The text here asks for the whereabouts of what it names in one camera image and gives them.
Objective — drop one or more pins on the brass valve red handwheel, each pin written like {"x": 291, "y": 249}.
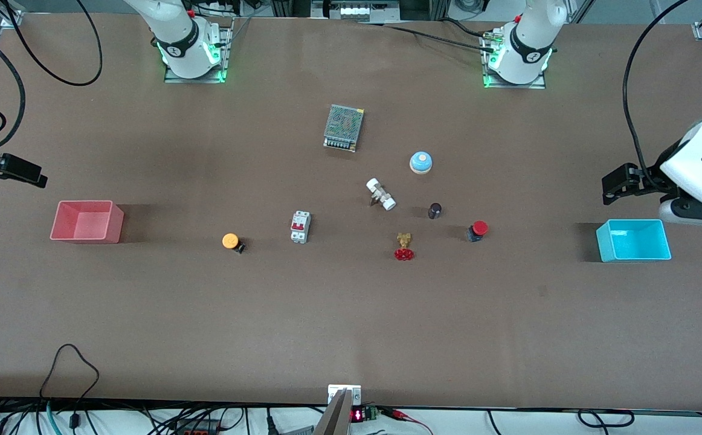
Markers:
{"x": 404, "y": 241}

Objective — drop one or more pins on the white plastic valve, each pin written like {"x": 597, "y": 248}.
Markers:
{"x": 381, "y": 194}

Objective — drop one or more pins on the pink plastic bin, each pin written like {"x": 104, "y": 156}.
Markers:
{"x": 85, "y": 223}

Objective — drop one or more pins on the white red circuit breaker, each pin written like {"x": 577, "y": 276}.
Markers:
{"x": 300, "y": 228}

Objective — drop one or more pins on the grey camera mount arm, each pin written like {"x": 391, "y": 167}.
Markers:
{"x": 334, "y": 420}

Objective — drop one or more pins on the red push button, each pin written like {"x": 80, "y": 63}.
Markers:
{"x": 479, "y": 228}

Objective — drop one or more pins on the yellow push button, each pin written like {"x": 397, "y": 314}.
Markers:
{"x": 229, "y": 240}

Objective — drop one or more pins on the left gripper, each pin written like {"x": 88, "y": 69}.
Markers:
{"x": 646, "y": 183}

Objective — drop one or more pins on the cyan plastic bin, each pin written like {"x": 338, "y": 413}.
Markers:
{"x": 632, "y": 248}

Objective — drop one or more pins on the white metal bracket plate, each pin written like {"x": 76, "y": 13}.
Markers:
{"x": 356, "y": 393}

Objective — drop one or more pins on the red digit display module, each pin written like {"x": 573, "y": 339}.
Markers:
{"x": 358, "y": 415}

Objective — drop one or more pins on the grey equipment box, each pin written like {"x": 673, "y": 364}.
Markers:
{"x": 357, "y": 9}

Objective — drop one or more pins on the metal mesh power supply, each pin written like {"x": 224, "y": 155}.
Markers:
{"x": 344, "y": 127}

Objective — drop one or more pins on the red clip lead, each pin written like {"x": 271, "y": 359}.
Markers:
{"x": 405, "y": 417}

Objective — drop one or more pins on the blue round cap knob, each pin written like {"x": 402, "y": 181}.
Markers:
{"x": 421, "y": 162}

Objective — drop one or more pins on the dark cylindrical knob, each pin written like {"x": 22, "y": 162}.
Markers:
{"x": 435, "y": 211}

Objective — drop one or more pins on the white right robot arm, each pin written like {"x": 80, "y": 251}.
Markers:
{"x": 176, "y": 30}

